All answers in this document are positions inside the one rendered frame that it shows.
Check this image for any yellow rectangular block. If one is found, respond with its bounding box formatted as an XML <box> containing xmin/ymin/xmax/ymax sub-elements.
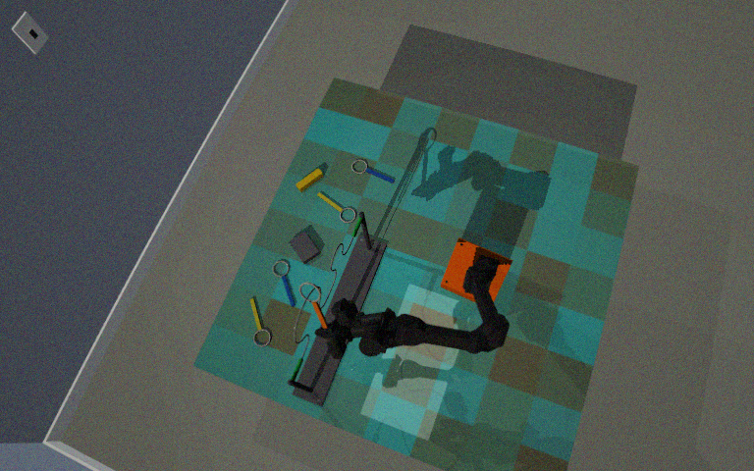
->
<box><xmin>296</xmin><ymin>168</ymin><xmax>323</xmax><ymax>192</ymax></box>

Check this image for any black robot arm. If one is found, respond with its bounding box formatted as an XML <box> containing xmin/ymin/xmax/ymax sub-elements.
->
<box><xmin>331</xmin><ymin>255</ymin><xmax>510</xmax><ymax>356</ymax></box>

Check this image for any grey loop with yellow handle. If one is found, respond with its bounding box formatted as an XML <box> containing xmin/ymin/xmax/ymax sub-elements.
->
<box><xmin>317</xmin><ymin>192</ymin><xmax>356</xmax><ymax>223</ymax></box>
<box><xmin>250</xmin><ymin>298</ymin><xmax>271</xmax><ymax>347</ymax></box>

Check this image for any grey loop with blue flat handle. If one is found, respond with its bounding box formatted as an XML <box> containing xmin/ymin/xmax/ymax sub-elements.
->
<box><xmin>273</xmin><ymin>261</ymin><xmax>295</xmax><ymax>307</ymax></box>
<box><xmin>351</xmin><ymin>160</ymin><xmax>394</xmax><ymax>183</ymax></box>

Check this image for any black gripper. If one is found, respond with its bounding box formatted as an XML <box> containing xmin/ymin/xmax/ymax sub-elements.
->
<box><xmin>314</xmin><ymin>300</ymin><xmax>366</xmax><ymax>359</ymax></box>

